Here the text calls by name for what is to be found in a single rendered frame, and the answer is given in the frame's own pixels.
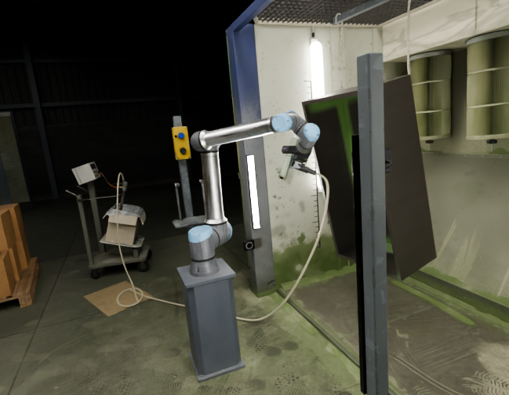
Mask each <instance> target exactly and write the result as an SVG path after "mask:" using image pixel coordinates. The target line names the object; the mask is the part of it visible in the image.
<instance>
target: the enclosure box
mask: <svg viewBox="0 0 509 395"><path fill-rule="evenodd" d="M301 103H302V107H303V111H304V117H305V121H306V122H307V123H313V124H316V125H317V126H318V127H319V129H320V135H319V138H318V140H317V141H316V143H315V144H314V146H313V149H312V150H313V154H314V160H315V164H316V168H317V171H318V173H319V174H322V175H323V176H324V177H325V178H326V179H327V180H328V182H329V203H328V208H327V215H328V218H329V225H330V228H331V231H332V235H333V241H334V245H335V249H336V254H337V256H339V257H341V258H344V259H347V260H349V261H352V262H353V263H356V251H355V228H354V184H353V174H352V167H351V152H352V138H351V136H352V135H358V134H359V130H358V86H355V87H351V88H347V89H341V90H337V91H335V92H331V93H328V94H325V95H323V96H319V97H315V98H313V99H310V100H306V101H304V102H301ZM384 149H390V150H391V172H389V173H385V207H386V254H387V276H388V277H392V278H394V279H396V280H398V281H403V280H405V279H406V278H407V277H408V276H410V275H411V274H413V273H415V272H416V271H418V270H419V269H420V268H422V267H423V266H425V265H427V264H428V263H429V262H430V261H432V260H433V259H435V258H437V256H436V250H435V244H434V234H433V228H432V223H431V213H430V207H429V201H428V196H427V185H426V180H425V174H424V163H423V158H422V152H421V146H420V137H419V131H418V125H417V119H416V109H415V103H414V98H413V87H412V82H411V76H410V74H407V75H404V76H400V77H396V78H390V79H386V80H384Z"/></svg>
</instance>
